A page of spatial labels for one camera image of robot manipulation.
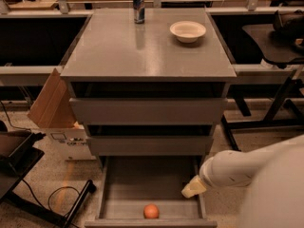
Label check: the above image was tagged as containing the black monitor stand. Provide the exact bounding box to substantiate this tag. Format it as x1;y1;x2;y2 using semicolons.
0;121;96;228

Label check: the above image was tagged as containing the orange fruit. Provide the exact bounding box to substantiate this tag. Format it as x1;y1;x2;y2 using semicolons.
143;204;160;219

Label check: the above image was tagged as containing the grey bottom drawer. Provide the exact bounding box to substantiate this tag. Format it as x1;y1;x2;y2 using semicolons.
85;156;217;228

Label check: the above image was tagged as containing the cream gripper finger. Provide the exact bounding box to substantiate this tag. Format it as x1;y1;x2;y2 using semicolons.
181;176;207;199

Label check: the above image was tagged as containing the white paper bowl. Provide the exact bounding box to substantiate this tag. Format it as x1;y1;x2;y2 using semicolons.
170;21;206;43

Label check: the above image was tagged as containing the black office chair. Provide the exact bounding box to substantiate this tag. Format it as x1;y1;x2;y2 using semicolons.
221;9;304;151

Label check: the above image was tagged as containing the grey drawer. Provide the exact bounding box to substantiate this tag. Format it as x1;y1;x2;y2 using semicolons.
85;156;217;228
70;82;227;125
87;125;213;156

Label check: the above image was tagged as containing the grey middle drawer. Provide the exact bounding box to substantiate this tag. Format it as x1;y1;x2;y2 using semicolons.
87;125;213;156

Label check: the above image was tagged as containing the black floor cable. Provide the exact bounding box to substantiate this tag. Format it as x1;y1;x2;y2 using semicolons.
0;101;82;228

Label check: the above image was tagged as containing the grey top drawer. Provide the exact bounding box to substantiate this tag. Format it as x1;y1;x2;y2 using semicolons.
70;82;227;125

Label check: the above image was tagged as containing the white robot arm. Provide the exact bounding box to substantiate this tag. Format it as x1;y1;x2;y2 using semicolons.
181;135;304;228

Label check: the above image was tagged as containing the blue silver drink can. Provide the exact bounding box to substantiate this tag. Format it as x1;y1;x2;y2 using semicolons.
133;0;144;24

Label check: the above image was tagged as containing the brown cardboard flap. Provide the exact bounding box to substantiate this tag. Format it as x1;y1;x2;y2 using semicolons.
28;69;76;128

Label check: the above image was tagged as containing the grey drawer cabinet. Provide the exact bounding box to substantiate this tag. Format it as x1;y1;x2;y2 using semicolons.
59;7;238;173

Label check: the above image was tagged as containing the white printed cardboard box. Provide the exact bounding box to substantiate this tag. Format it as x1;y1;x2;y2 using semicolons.
46;123;95;161

